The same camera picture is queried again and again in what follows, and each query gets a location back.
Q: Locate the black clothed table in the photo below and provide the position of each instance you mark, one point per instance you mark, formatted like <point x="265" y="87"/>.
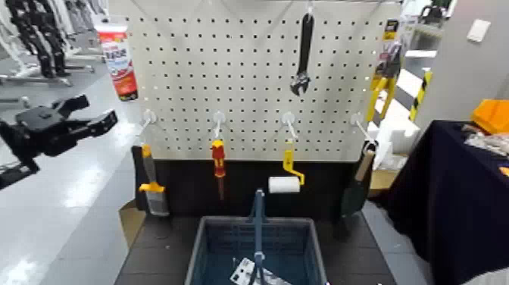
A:
<point x="445" y="199"/>

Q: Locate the white wall plate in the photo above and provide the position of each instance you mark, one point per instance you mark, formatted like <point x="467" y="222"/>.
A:
<point x="478" y="30"/>

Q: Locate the yellow black striped post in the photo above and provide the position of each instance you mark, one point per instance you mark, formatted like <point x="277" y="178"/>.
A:
<point x="420" y="95"/>

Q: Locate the yellow pliers in package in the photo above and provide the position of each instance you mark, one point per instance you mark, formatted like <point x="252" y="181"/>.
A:
<point x="387" y="67"/>

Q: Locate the white foam blocks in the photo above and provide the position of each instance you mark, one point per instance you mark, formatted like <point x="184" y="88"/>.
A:
<point x="397" y="135"/>

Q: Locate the black humanoid robot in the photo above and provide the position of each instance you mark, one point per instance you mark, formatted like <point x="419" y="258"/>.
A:
<point x="39" y="36"/>

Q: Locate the black kettle shaped object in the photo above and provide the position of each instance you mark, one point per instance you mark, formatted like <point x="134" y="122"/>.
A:
<point x="432" y="14"/>

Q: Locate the white pegboard hook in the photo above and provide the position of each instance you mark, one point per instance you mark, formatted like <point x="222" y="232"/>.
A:
<point x="357" y="119"/>
<point x="218" y="118"/>
<point x="149" y="116"/>
<point x="309" y="8"/>
<point x="288" y="118"/>

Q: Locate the blue grey folding crate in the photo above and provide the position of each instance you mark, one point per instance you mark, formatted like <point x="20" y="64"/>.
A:
<point x="310" y="246"/>

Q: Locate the red yellow screwdriver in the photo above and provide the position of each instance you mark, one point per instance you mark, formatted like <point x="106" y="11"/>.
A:
<point x="218" y="159"/>

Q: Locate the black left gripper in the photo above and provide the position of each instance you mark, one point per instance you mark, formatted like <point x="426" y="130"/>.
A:
<point x="43" y="131"/>

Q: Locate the black backing panel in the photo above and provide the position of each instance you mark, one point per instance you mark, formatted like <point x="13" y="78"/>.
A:
<point x="246" y="175"/>

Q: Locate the clear plastic bags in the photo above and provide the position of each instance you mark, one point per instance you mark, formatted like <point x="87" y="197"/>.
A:
<point x="489" y="143"/>

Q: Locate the white red glue tube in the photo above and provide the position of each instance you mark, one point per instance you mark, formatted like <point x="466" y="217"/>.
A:
<point x="119" y="59"/>

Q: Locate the brown cardboard box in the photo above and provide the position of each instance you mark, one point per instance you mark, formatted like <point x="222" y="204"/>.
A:
<point x="383" y="179"/>
<point x="129" y="223"/>

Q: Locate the beige pegboard panel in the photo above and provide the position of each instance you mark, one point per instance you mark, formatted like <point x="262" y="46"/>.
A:
<point x="238" y="79"/>

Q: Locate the white metal stand base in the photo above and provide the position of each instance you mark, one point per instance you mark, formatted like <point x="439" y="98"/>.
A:
<point x="39" y="79"/>

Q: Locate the orange plastic bin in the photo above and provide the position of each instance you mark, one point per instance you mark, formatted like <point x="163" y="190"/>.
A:
<point x="493" y="115"/>

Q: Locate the black adjustable wrench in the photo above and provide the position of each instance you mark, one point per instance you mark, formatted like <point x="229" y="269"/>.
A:
<point x="305" y="47"/>

